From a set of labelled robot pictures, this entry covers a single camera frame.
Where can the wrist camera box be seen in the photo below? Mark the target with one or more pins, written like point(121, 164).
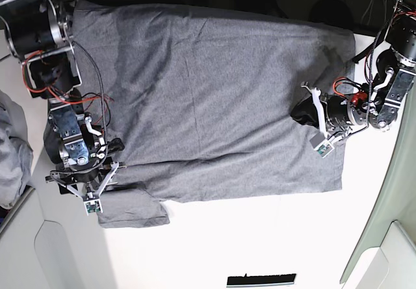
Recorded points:
point(92, 205)
point(321, 145)

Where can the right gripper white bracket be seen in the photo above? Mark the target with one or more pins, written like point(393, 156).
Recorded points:
point(88, 185)

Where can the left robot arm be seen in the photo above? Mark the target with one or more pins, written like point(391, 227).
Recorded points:
point(389, 74)

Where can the grey clothes pile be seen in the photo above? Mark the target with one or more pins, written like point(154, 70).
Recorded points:
point(16, 153)

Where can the grey t-shirt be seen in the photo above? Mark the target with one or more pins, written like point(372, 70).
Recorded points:
point(201, 99)

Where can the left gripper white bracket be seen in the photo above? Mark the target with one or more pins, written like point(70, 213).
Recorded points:
point(327, 113)

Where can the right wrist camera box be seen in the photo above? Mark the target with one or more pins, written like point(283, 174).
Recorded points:
point(92, 205)

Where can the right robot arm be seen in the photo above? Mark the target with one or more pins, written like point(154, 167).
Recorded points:
point(39, 35)

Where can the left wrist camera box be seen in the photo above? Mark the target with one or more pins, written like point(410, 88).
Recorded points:
point(321, 145)

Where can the black slotted table vent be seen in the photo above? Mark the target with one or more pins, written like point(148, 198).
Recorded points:
point(260, 280)

